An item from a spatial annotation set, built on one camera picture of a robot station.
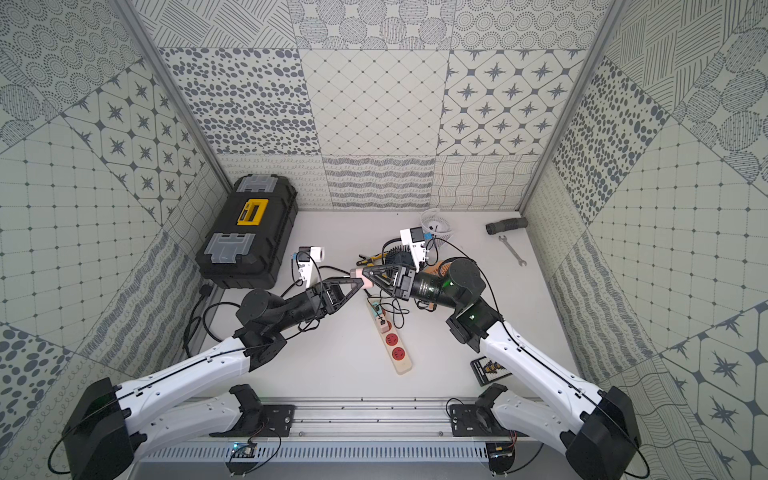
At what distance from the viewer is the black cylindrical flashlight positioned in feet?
3.72

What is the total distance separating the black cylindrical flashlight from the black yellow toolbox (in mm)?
773

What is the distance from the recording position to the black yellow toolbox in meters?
0.88
